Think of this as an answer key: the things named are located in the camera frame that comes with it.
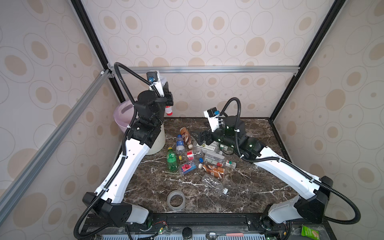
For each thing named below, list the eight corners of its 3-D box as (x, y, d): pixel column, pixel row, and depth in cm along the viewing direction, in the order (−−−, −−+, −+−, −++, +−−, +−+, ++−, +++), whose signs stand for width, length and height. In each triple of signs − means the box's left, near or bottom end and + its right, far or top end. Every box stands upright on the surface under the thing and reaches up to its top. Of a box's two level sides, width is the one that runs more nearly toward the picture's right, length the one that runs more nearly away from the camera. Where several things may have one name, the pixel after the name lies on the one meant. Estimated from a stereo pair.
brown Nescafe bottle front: (197, 169, 93) (197, 165, 89) (200, 163, 96) (200, 159, 92) (221, 179, 89) (222, 176, 85) (223, 173, 92) (225, 169, 88)
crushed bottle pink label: (184, 175, 91) (183, 172, 87) (180, 170, 93) (179, 166, 90) (195, 168, 94) (196, 164, 90) (192, 163, 96) (191, 159, 93)
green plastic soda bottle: (168, 173, 92) (167, 169, 88) (167, 151, 102) (165, 147, 98) (178, 171, 93) (177, 167, 89) (175, 150, 102) (175, 146, 98)
